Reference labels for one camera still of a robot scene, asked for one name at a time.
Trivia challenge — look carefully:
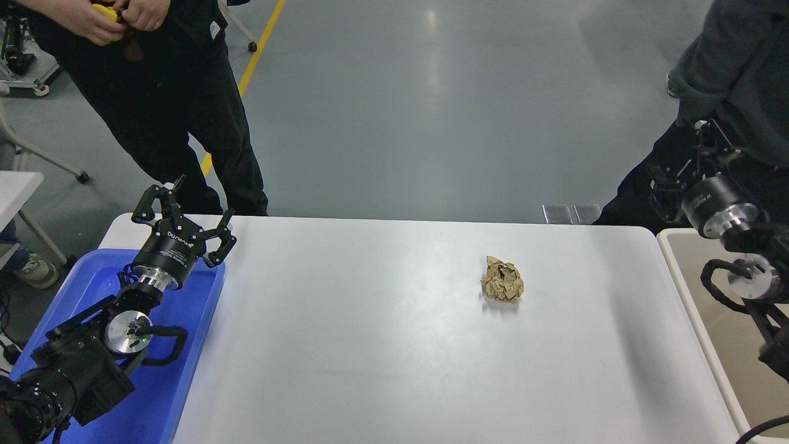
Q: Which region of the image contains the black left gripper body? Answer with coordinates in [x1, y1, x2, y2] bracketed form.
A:
[136, 220, 208, 279]

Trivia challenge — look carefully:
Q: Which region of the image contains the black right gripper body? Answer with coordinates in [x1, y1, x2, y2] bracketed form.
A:
[681, 175, 750, 236]

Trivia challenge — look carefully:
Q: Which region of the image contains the person's left hand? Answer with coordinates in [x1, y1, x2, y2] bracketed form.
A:
[117, 0, 169, 33]

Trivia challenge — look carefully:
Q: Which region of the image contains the person's right hand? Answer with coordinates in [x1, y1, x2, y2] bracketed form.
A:
[60, 2, 128, 47]

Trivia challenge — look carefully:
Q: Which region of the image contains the person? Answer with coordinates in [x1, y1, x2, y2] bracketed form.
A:
[11, 0, 269, 216]
[0, 221, 60, 290]
[593, 0, 789, 234]

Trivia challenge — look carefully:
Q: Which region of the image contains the blue plastic tray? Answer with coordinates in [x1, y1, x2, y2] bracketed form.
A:
[7, 248, 226, 444]

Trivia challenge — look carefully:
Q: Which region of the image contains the grey chair leg with caster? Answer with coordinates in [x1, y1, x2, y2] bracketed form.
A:
[0, 99, 91, 184]

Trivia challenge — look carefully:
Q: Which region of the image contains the white side table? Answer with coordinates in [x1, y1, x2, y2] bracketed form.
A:
[0, 171, 68, 269]

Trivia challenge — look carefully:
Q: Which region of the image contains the large pale bin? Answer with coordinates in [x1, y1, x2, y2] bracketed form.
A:
[657, 227, 789, 444]

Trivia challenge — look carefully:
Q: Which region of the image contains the crumpled tan paper ball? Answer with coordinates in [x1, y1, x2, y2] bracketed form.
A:
[481, 255, 525, 303]

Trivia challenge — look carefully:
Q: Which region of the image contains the equipment cart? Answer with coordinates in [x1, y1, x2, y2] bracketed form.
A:
[0, 12, 62, 96]

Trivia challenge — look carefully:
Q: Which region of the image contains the white frame leg with caster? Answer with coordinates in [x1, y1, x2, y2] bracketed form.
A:
[213, 0, 258, 53]

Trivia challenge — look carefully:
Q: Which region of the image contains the black power cable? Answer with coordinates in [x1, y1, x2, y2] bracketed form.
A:
[0, 290, 22, 371]

